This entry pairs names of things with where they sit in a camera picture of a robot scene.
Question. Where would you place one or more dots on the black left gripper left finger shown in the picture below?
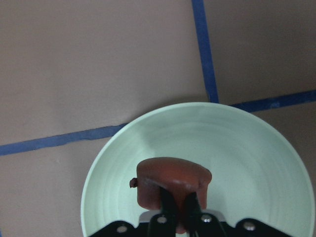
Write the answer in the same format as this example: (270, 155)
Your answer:
(164, 223)

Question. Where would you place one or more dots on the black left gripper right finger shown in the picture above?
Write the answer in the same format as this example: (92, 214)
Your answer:
(202, 223)

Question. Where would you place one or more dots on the light green plate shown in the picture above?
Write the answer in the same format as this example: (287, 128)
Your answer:
(238, 165)

